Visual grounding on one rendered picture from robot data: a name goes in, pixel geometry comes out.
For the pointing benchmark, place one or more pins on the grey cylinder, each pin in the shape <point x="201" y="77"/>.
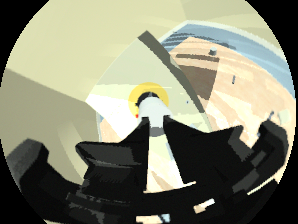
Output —
<point x="213" y="51"/>

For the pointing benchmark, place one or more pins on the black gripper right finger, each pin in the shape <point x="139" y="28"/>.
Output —
<point x="191" y="148"/>

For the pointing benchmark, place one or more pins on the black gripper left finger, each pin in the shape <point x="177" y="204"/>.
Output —
<point x="132" y="152"/>

